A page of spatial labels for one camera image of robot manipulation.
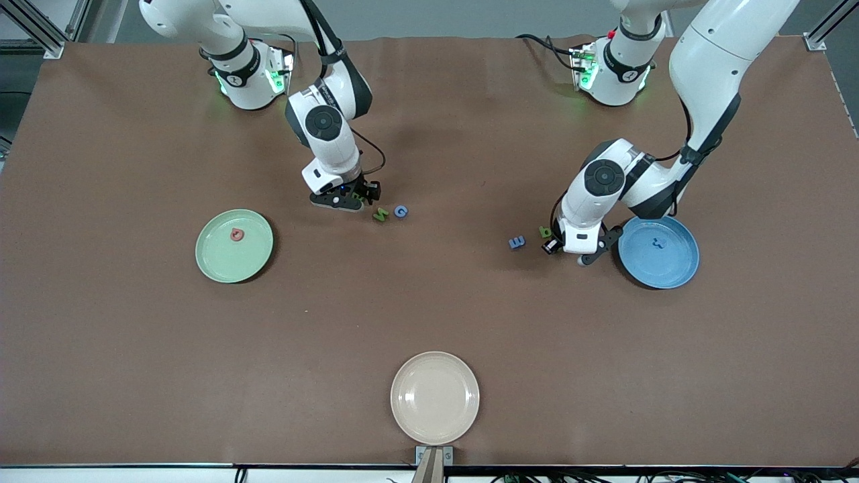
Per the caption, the blue plate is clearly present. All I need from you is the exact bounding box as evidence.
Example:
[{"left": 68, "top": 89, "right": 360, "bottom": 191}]
[{"left": 617, "top": 215, "right": 700, "bottom": 290}]

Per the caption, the light green plate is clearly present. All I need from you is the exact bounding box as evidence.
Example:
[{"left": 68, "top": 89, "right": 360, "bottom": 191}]
[{"left": 195, "top": 209, "right": 274, "bottom": 284}]

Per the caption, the beige plate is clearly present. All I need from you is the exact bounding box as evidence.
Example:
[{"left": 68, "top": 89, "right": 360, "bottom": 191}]
[{"left": 390, "top": 351, "right": 481, "bottom": 445}]

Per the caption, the brown table cover mat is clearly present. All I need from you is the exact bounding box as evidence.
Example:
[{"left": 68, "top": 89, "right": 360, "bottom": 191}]
[{"left": 0, "top": 35, "right": 859, "bottom": 468}]

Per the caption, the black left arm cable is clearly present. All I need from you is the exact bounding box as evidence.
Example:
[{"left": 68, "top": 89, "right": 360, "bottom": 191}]
[{"left": 549, "top": 94, "right": 695, "bottom": 232}]

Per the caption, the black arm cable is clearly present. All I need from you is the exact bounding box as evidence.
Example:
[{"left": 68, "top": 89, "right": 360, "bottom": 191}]
[
  {"left": 549, "top": 94, "right": 695, "bottom": 232},
  {"left": 299, "top": 0, "right": 387, "bottom": 178}
]

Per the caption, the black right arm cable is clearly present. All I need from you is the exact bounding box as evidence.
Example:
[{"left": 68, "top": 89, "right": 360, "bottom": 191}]
[{"left": 299, "top": 0, "right": 387, "bottom": 178}]

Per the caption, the black base cable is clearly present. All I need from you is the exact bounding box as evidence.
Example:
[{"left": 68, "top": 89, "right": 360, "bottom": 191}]
[{"left": 515, "top": 33, "right": 579, "bottom": 72}]

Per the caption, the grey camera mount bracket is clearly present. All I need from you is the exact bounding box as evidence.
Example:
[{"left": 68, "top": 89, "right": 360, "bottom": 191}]
[{"left": 413, "top": 445, "right": 455, "bottom": 483}]

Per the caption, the white table front rail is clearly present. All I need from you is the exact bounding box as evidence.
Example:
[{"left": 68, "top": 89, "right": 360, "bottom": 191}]
[{"left": 0, "top": 468, "right": 417, "bottom": 483}]

